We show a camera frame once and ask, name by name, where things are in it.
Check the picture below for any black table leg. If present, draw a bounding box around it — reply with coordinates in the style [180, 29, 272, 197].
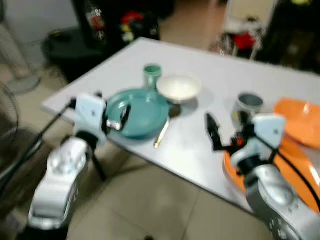
[90, 149, 107, 182]

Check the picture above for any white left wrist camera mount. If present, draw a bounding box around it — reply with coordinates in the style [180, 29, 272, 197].
[74, 93, 107, 134]

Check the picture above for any orange plate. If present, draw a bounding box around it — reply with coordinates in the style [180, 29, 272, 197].
[222, 136, 320, 214]

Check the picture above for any teal plate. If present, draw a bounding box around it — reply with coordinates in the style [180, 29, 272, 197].
[105, 88, 171, 140]

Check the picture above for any golden spoon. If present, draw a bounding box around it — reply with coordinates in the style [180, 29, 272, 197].
[153, 104, 182, 149]

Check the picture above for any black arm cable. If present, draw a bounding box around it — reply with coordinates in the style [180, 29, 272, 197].
[250, 127, 320, 211]
[0, 98, 77, 193]

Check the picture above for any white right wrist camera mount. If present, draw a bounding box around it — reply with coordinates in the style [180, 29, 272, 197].
[231, 113, 287, 175]

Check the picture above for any green cup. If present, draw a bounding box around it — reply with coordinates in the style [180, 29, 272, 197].
[143, 63, 163, 90]

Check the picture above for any white bowl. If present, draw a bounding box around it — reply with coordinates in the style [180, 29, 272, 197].
[156, 73, 203, 105]

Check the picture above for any grey mug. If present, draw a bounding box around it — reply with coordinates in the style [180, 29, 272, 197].
[231, 92, 265, 129]

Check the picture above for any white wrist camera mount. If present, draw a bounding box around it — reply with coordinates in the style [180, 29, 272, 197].
[74, 93, 107, 134]
[231, 113, 287, 175]

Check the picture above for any orange bowl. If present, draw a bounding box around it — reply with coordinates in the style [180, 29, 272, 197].
[273, 97, 320, 150]

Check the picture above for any clear bottle with red label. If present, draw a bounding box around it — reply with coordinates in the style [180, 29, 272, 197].
[82, 0, 109, 44]

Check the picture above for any red and black bag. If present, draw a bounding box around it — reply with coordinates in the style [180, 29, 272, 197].
[119, 10, 160, 42]

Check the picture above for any grey standing fan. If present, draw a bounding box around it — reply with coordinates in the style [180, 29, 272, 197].
[0, 20, 43, 147]

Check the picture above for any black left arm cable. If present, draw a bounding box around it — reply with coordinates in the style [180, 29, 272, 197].
[0, 98, 77, 193]

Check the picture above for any white chair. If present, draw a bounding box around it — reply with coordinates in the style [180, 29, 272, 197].
[219, 0, 282, 62]

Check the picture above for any black round side table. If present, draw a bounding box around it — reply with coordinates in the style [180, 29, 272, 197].
[42, 28, 123, 82]

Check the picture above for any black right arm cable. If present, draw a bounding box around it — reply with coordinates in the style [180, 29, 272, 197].
[250, 127, 320, 211]

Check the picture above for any red box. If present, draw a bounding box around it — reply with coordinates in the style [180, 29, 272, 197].
[232, 30, 259, 51]

